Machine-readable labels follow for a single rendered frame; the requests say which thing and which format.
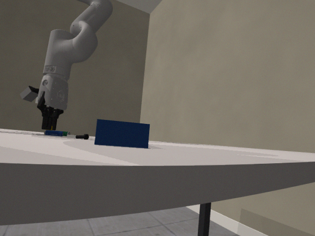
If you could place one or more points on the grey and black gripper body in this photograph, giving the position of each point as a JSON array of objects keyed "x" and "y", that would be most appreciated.
[{"x": 56, "y": 91}]

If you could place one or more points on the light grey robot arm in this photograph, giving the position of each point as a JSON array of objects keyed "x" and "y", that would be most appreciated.
[{"x": 66, "y": 48}]

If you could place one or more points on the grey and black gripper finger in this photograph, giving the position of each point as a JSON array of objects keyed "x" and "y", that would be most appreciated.
[
  {"x": 46, "y": 113},
  {"x": 55, "y": 116}
]

